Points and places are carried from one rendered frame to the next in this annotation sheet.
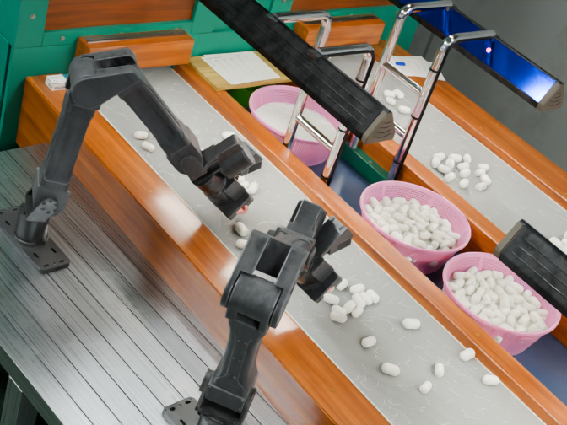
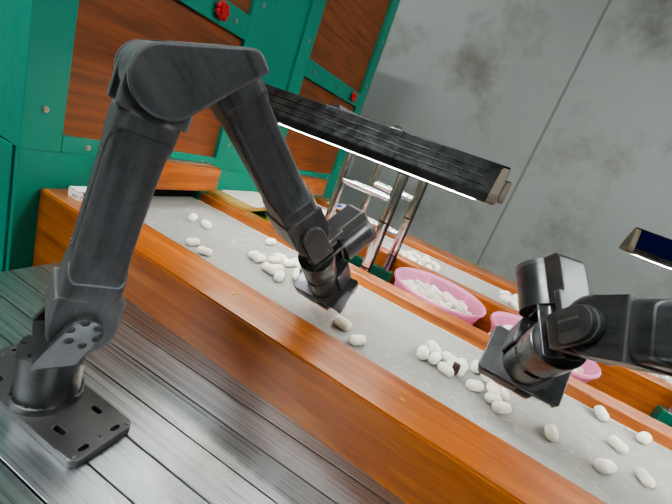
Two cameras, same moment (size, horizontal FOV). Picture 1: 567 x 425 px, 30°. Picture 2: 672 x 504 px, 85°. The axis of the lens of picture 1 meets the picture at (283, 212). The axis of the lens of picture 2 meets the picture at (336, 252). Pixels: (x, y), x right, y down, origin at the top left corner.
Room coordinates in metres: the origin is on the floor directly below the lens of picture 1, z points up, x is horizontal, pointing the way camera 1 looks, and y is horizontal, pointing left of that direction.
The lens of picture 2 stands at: (1.27, 0.34, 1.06)
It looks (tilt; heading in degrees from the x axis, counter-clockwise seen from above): 17 degrees down; 340
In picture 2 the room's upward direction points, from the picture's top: 21 degrees clockwise
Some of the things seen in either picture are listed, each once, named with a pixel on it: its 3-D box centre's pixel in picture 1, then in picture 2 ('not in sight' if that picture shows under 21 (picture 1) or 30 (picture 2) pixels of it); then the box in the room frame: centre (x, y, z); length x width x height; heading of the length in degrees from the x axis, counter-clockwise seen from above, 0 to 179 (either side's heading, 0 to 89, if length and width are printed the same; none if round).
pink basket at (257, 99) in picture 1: (295, 128); not in sight; (2.37, 0.04, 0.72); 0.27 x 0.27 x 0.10
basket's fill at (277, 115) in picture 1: (294, 131); not in sight; (2.37, 0.04, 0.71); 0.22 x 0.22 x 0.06
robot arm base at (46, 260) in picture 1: (32, 224); (50, 372); (1.67, 0.47, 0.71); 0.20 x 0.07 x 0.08; 52
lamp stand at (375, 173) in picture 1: (418, 97); (393, 208); (2.41, -0.22, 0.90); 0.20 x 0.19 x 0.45; 48
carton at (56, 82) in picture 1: (60, 82); (88, 193); (2.12, 0.59, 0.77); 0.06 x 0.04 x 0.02; 138
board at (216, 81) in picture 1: (251, 68); (259, 200); (2.52, 0.20, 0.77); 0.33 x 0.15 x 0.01; 138
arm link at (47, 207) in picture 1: (41, 198); (67, 322); (1.67, 0.46, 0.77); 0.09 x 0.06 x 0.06; 23
